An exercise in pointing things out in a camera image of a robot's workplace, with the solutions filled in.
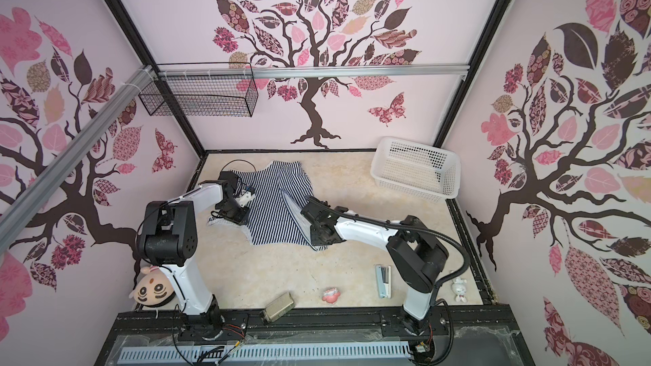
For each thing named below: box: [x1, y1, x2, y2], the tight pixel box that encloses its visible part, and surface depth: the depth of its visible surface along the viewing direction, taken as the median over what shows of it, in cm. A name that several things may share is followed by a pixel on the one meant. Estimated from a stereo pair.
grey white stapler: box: [375, 264, 392, 300], surface depth 81 cm
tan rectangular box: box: [260, 292, 295, 323], surface depth 76 cm
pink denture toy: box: [322, 288, 342, 305], surface depth 77 cm
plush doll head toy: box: [128, 250, 176, 308], surface depth 75 cm
